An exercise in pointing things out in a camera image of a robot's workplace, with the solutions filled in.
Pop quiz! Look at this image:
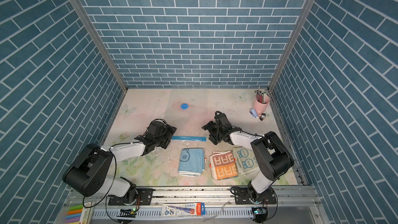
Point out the pale green bunny towel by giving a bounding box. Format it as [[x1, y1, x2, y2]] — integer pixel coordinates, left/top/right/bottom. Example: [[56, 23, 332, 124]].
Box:
[[233, 147, 260, 178]]

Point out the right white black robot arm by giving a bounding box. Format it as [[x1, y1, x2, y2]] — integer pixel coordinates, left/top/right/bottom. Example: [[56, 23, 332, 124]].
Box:
[[202, 111, 294, 202]]

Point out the pink pen cup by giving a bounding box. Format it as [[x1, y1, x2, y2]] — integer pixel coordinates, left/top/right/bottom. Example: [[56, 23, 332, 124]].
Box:
[[252, 89, 270, 116]]

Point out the aluminium mounting rail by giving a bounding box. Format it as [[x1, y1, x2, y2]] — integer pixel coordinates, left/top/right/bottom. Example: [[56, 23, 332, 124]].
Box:
[[87, 186, 328, 224]]

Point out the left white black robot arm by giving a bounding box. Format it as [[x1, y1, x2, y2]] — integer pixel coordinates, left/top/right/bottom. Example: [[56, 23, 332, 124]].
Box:
[[62, 119, 177, 205]]

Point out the clear vacuum bag blue zipper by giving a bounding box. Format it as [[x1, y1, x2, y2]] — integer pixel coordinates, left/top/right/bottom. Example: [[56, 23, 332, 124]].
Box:
[[164, 95, 207, 142]]

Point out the light blue towel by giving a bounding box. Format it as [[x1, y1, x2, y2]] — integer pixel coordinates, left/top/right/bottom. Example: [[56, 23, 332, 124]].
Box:
[[178, 148, 205, 177]]

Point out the red blue packaged item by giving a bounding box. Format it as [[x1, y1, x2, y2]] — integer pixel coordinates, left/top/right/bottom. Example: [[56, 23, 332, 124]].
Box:
[[161, 202, 206, 217]]

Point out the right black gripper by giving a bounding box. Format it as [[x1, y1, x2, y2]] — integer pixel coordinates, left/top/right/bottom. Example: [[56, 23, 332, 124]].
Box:
[[202, 121, 224, 145]]

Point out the colourful marker set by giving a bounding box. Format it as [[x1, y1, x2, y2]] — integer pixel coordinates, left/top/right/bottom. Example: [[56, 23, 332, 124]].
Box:
[[64, 204, 93, 224]]

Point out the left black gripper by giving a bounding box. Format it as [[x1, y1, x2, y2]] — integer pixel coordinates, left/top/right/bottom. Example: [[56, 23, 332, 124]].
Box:
[[153, 124, 178, 149]]

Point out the small metal binder clip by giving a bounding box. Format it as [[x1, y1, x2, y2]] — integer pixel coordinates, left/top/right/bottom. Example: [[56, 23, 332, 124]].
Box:
[[259, 113, 266, 121]]

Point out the orange white folded towel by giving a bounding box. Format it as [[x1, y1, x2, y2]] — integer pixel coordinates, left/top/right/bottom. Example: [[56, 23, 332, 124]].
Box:
[[209, 150, 238, 180]]

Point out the small blue white eraser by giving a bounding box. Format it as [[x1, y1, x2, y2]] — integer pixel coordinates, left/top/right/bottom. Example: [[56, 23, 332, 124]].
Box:
[[250, 108, 258, 118]]

